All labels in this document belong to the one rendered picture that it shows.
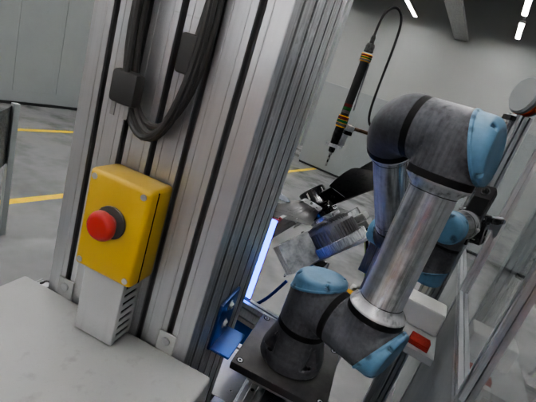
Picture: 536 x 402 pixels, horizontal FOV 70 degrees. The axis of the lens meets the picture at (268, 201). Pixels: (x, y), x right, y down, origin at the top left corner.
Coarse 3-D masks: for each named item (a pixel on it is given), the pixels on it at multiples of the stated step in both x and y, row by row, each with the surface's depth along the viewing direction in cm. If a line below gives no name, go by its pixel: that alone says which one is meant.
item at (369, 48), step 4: (372, 36) 141; (372, 40) 141; (368, 44) 142; (372, 44) 141; (368, 48) 142; (372, 48) 142; (368, 52) 145; (372, 52) 142; (336, 128) 151; (340, 128) 151; (344, 128) 152; (336, 132) 151; (340, 132) 151; (336, 136) 152; (340, 136) 152; (332, 140) 153; (336, 140) 152; (332, 148) 154
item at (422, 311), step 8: (416, 296) 163; (424, 296) 166; (408, 304) 160; (416, 304) 159; (424, 304) 158; (432, 304) 161; (440, 304) 163; (408, 312) 161; (416, 312) 159; (424, 312) 158; (432, 312) 156; (440, 312) 156; (408, 320) 161; (416, 320) 160; (424, 320) 158; (432, 320) 157; (440, 320) 155; (424, 328) 158; (432, 328) 157
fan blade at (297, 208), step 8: (296, 200) 160; (280, 208) 150; (288, 208) 150; (296, 208) 151; (304, 208) 154; (312, 208) 156; (288, 216) 143; (296, 216) 144; (304, 216) 146; (312, 216) 149
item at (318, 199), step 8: (320, 184) 168; (304, 192) 167; (312, 192) 165; (320, 192) 166; (312, 200) 165; (320, 200) 165; (328, 200) 167; (328, 208) 164; (336, 208) 166; (320, 216) 164
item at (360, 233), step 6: (360, 228) 161; (354, 234) 157; (360, 234) 159; (342, 240) 156; (348, 240) 156; (354, 240) 156; (324, 246) 158; (330, 246) 157; (336, 246) 156; (342, 246) 156; (318, 252) 160; (324, 252) 158; (330, 252) 157
